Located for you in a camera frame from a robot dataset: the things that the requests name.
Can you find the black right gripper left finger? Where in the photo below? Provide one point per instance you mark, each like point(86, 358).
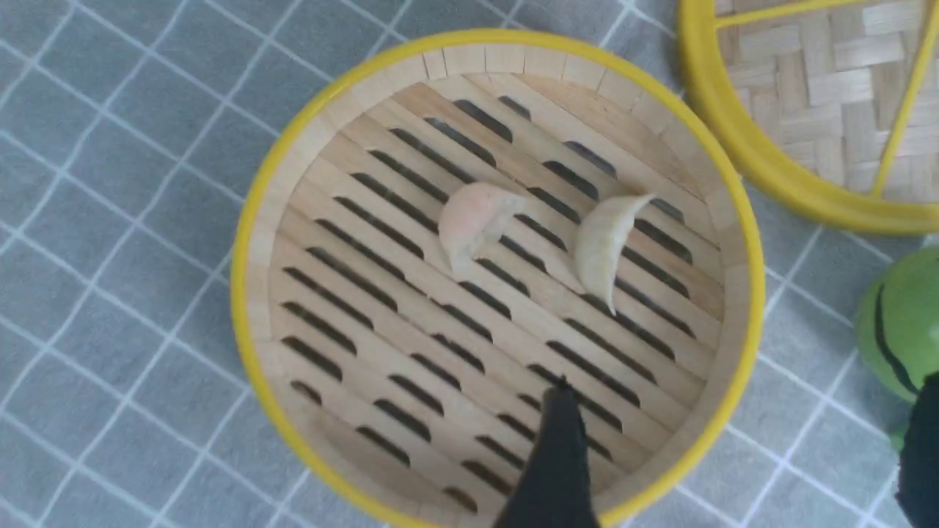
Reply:
point(554, 489)

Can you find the green toy watermelon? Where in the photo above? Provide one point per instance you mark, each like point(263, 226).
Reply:
point(896, 327)

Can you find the green wooden cube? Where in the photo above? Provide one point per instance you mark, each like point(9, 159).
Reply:
point(897, 437)

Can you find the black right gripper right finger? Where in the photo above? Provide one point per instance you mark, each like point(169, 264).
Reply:
point(917, 493)

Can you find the grey checked tablecloth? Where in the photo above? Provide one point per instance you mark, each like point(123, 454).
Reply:
point(130, 132)

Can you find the pink toy dumpling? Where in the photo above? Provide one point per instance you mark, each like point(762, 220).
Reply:
point(474, 216)

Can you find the white crescent toy dumpling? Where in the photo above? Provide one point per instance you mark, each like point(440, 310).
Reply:
point(601, 237)

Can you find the yellow rimmed bamboo steamer tray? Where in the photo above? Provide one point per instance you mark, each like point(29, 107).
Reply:
point(415, 394)

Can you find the yellow rimmed woven steamer lid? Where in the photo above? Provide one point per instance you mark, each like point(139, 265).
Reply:
point(831, 107)

